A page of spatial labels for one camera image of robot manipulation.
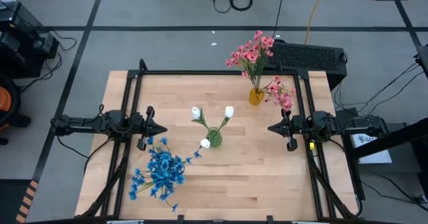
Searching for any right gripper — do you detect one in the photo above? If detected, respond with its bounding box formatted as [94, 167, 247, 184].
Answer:
[267, 109, 305, 152]

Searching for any white artificial tulip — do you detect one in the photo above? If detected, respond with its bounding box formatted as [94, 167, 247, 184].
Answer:
[191, 106, 212, 133]

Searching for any green glass vase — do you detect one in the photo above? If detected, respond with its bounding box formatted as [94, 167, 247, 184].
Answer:
[206, 126, 223, 148]

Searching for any white printed paper sheet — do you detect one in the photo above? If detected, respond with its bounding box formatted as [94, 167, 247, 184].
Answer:
[350, 132, 393, 165]

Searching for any black equipment cart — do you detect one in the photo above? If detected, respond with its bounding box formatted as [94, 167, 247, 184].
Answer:
[0, 1, 61, 80]

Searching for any yellow floor cable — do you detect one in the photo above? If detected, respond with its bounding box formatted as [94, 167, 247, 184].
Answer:
[303, 0, 327, 46]

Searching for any orange shop vacuum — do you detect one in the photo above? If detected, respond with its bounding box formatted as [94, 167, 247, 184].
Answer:
[0, 72, 31, 146]

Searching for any black side stand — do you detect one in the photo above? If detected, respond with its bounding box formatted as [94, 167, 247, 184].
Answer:
[340, 116, 428, 201]

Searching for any long black floor cable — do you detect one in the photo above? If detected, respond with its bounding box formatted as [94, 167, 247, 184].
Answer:
[270, 0, 288, 41]

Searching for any white vase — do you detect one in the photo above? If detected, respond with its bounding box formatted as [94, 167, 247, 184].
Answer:
[216, 106, 235, 133]

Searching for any coiled black cable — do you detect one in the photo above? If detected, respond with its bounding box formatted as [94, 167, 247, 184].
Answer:
[229, 0, 253, 11]

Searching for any blue artificial flower bunch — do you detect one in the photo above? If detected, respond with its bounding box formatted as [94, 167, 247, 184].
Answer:
[160, 148, 203, 191]
[146, 136, 188, 185]
[128, 165, 181, 214]

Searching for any black computer case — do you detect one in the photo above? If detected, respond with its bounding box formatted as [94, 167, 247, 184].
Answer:
[259, 39, 348, 91]

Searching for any green leaf tip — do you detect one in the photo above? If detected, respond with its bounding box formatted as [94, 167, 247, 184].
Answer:
[199, 135, 215, 150]

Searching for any amber glass vase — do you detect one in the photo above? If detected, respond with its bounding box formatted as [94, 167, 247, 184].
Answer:
[248, 87, 265, 107]

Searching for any hazard-striped floor tape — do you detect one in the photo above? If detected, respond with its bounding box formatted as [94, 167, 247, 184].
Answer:
[15, 179, 39, 224]

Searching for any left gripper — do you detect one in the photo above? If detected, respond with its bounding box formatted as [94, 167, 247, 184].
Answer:
[130, 106, 168, 151]

